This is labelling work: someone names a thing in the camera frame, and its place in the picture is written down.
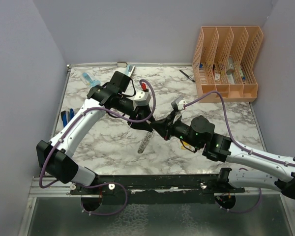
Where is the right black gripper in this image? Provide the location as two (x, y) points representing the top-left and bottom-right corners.
(150, 110), (202, 149)

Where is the round metal keyring disc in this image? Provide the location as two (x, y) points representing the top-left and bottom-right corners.
(137, 131), (154, 154)

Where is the yellow key tag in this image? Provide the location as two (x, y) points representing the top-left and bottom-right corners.
(180, 145), (193, 151)

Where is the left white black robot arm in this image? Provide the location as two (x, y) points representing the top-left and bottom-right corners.
(36, 71), (156, 194)

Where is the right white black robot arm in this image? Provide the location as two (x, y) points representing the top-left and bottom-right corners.
(150, 116), (295, 200)

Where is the light blue stapler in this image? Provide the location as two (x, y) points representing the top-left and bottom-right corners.
(125, 64), (136, 78)

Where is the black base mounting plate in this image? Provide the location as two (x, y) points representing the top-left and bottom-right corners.
(39, 172), (276, 205)

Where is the black marker pen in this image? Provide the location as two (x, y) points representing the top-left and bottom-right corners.
(179, 69), (195, 83)

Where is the blue white packaged item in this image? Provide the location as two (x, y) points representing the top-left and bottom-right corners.
(82, 72), (100, 88)

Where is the dark blue stapler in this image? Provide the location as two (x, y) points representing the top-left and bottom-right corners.
(60, 108), (74, 127)

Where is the orange plastic file organizer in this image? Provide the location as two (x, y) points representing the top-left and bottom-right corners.
(192, 26), (264, 103)

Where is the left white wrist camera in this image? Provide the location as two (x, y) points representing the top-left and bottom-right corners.
(133, 91), (151, 106)

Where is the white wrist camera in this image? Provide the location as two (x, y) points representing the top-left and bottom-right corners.
(171, 96), (187, 123)
(133, 91), (151, 106)

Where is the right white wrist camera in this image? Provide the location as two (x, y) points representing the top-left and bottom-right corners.
(171, 96), (187, 123)

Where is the white clip at wall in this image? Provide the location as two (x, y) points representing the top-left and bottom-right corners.
(117, 61), (128, 67)

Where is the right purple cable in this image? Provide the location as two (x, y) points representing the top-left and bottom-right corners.
(183, 90), (295, 214)

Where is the aluminium frame rail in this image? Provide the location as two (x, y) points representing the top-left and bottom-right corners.
(29, 177), (279, 198)

